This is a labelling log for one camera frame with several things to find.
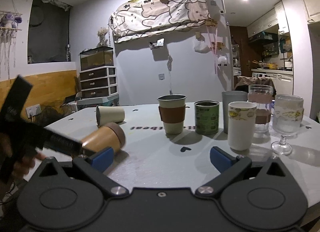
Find cream cup lying down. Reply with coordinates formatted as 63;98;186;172
96;106;125;127

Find white cup with cartoon band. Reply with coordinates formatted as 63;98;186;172
228;101;257;151

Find green patterned can cup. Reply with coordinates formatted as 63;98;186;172
194;100;220;135

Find grey plastic cup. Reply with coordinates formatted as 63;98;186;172
221;90;249;134

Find glass cup with pink sleeve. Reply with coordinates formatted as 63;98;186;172
248;84;273;133

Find cream cup with brown sleeve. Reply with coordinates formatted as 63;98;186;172
157;95;186;134

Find person's hand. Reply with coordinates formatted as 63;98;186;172
1;134;46;186

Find brown wooden tumbler lying down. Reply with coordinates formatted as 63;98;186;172
81;122;126;156

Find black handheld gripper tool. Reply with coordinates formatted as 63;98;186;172
0;74;97;184

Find textured stemmed glass goblet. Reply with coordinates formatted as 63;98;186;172
271;94;304;155

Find white drawer unit dark drawers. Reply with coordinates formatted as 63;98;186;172
80;66;118;98

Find white kitchen counter cabinet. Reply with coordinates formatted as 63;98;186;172
252;69;294;95

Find glass terrarium tank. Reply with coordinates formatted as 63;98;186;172
79;46;114;71

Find white hanging bag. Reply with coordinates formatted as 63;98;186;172
194;39;210;53

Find dried flower vase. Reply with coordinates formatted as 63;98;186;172
97;27;108;47

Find cartoon patterned hanging fabric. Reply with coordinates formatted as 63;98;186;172
110;0;211;44

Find purple plush toy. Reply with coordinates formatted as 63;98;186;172
1;13;22;29

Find white wall power outlet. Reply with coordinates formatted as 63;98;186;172
25;104;42;118

